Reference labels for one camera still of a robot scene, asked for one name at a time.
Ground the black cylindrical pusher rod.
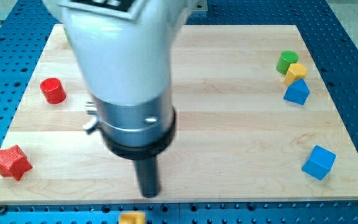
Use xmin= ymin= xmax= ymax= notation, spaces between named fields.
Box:
xmin=134 ymin=157 xmax=160 ymax=198

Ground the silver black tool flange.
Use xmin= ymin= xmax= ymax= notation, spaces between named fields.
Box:
xmin=83 ymin=90 xmax=176 ymax=160

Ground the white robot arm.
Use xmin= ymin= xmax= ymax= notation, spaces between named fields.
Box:
xmin=44 ymin=0 xmax=196 ymax=198

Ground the red star block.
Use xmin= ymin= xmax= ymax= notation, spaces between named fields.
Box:
xmin=0 ymin=145 xmax=32 ymax=181

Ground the blue triangle block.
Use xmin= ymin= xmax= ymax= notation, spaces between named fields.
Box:
xmin=283 ymin=78 xmax=310 ymax=105

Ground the yellow block at bottom edge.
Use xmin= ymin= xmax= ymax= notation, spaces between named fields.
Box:
xmin=118 ymin=212 xmax=146 ymax=224

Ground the red cylinder block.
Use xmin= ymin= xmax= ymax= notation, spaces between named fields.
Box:
xmin=40 ymin=78 xmax=67 ymax=104

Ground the wooden board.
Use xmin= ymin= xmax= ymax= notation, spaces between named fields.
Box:
xmin=0 ymin=24 xmax=358 ymax=205

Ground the green cylinder block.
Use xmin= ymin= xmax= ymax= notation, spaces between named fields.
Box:
xmin=276 ymin=50 xmax=299 ymax=75

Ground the yellow pentagon block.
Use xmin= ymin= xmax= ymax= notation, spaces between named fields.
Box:
xmin=283 ymin=63 xmax=308 ymax=85

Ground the blue cube block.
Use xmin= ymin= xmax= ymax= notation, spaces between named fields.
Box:
xmin=301 ymin=146 xmax=336 ymax=180

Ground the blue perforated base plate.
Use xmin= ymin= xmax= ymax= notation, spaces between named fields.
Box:
xmin=0 ymin=0 xmax=358 ymax=223

